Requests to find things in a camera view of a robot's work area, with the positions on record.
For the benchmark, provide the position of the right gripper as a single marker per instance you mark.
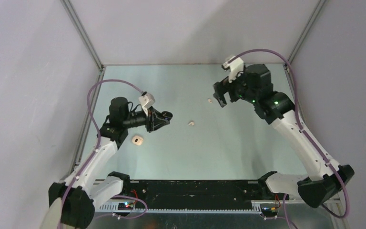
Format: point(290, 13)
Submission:
point(223, 87)

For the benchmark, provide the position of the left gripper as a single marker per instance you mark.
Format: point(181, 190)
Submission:
point(155, 120)

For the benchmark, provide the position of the black earbud charging case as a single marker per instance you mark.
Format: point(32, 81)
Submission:
point(167, 115)

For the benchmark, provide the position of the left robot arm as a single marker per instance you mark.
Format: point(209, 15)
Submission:
point(73, 202)

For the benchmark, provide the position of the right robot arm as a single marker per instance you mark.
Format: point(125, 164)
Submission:
point(324, 175)

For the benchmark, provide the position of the white earbud charging case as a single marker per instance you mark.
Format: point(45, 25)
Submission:
point(137, 140)

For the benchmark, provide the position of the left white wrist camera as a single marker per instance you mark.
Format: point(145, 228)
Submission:
point(146, 100)

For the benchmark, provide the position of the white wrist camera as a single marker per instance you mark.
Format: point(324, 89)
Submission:
point(235, 66)
point(146, 100)

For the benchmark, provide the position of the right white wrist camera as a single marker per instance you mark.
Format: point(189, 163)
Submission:
point(235, 66)

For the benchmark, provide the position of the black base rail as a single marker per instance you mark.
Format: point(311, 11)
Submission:
point(199, 195)

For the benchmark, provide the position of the aluminium frame rail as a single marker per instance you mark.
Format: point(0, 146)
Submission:
point(313, 193)

